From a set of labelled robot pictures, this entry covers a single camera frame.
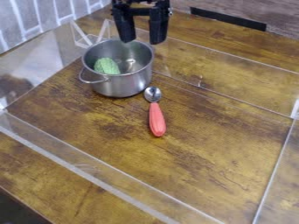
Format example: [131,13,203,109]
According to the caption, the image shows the black strip on table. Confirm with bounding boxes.
[191,7,267,32]

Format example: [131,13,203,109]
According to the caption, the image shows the green knitted vegetable toy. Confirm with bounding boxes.
[93,58,120,74]

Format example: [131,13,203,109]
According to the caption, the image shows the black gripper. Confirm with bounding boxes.
[111,0,174,45]

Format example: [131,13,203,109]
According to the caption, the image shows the silver metal pot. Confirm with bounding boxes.
[79,38,155,98]

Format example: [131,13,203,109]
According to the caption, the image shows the red-handled metal spoon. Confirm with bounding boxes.
[144,86,165,137]

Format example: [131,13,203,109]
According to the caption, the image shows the clear acrylic barrier walls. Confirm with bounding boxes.
[0,20,299,224]

